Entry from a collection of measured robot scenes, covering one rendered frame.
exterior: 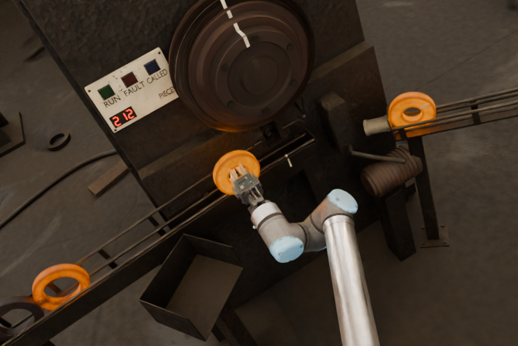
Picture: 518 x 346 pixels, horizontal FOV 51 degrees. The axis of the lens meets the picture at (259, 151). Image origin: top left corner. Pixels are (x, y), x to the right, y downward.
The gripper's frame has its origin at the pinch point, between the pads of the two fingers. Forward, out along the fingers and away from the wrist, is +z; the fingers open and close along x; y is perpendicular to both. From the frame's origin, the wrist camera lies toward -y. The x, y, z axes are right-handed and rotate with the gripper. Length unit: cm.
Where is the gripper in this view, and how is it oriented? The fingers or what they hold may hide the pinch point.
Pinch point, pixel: (234, 169)
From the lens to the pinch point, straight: 178.2
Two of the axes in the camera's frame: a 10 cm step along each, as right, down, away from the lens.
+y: -1.9, -5.4, -8.2
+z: -4.7, -6.8, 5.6
